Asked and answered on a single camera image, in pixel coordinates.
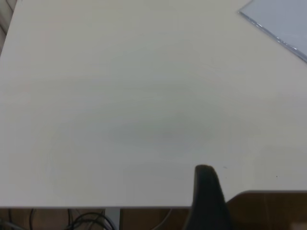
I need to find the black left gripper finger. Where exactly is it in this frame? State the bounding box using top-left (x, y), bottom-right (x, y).
top-left (189, 164), bottom-right (233, 230)

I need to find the clear plastic green zip bag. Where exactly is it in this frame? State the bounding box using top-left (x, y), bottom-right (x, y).
top-left (237, 0), bottom-right (307, 64)

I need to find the white table leg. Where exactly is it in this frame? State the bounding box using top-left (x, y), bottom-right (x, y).
top-left (105, 207), bottom-right (120, 230)

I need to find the grey cable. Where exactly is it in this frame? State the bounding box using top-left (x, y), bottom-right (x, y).
top-left (0, 217), bottom-right (19, 230)

